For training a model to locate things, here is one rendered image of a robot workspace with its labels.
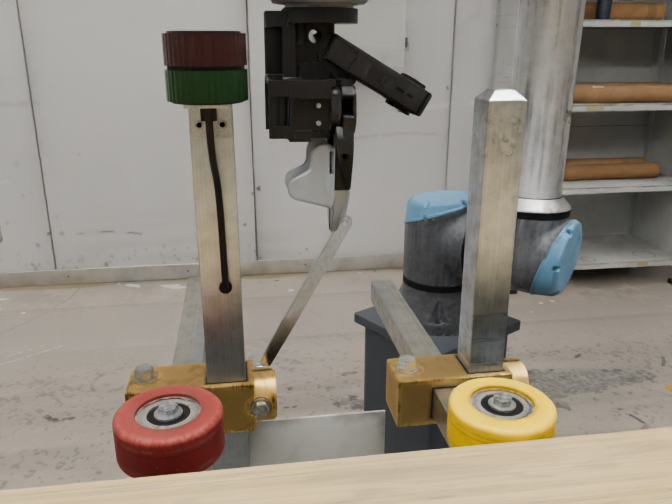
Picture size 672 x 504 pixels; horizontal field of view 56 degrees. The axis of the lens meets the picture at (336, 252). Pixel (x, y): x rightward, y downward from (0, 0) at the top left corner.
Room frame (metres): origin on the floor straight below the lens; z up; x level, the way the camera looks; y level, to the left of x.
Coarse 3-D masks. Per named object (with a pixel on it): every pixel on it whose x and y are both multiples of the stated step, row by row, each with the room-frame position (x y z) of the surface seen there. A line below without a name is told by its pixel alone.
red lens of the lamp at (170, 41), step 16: (176, 48) 0.46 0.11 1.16; (192, 48) 0.46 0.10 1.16; (208, 48) 0.46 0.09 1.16; (224, 48) 0.47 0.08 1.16; (240, 48) 0.48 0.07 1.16; (176, 64) 0.46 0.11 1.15; (192, 64) 0.46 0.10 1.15; (208, 64) 0.46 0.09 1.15; (224, 64) 0.47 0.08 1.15; (240, 64) 0.48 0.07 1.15
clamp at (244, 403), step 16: (160, 368) 0.54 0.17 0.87; (176, 368) 0.54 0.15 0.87; (192, 368) 0.54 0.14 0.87; (256, 368) 0.55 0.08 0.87; (272, 368) 0.54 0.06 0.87; (128, 384) 0.51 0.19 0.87; (144, 384) 0.51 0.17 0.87; (160, 384) 0.51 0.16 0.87; (176, 384) 0.51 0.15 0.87; (192, 384) 0.51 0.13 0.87; (208, 384) 0.51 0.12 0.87; (224, 384) 0.51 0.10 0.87; (240, 384) 0.51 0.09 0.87; (256, 384) 0.52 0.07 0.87; (272, 384) 0.53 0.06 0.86; (224, 400) 0.51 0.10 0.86; (240, 400) 0.51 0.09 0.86; (256, 400) 0.52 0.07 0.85; (272, 400) 0.52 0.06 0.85; (224, 416) 0.51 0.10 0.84; (240, 416) 0.51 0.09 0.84; (256, 416) 0.52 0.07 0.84; (272, 416) 0.52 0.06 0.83
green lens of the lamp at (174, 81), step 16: (176, 80) 0.46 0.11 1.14; (192, 80) 0.46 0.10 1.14; (208, 80) 0.46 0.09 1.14; (224, 80) 0.46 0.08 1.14; (240, 80) 0.48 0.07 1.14; (176, 96) 0.46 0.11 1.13; (192, 96) 0.46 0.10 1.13; (208, 96) 0.46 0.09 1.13; (224, 96) 0.46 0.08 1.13; (240, 96) 0.48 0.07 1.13
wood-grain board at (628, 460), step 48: (624, 432) 0.39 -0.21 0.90; (144, 480) 0.34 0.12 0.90; (192, 480) 0.34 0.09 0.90; (240, 480) 0.34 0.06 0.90; (288, 480) 0.34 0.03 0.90; (336, 480) 0.34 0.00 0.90; (384, 480) 0.34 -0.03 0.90; (432, 480) 0.34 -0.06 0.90; (480, 480) 0.34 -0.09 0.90; (528, 480) 0.34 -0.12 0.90; (576, 480) 0.34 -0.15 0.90; (624, 480) 0.34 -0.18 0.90
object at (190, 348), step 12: (192, 288) 0.78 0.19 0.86; (192, 300) 0.74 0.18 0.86; (192, 312) 0.70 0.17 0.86; (180, 324) 0.67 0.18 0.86; (192, 324) 0.67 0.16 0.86; (180, 336) 0.63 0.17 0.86; (192, 336) 0.63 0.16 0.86; (180, 348) 0.61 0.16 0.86; (192, 348) 0.61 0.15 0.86; (204, 348) 0.61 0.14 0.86; (180, 360) 0.58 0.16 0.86; (192, 360) 0.58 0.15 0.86; (204, 360) 0.60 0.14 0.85
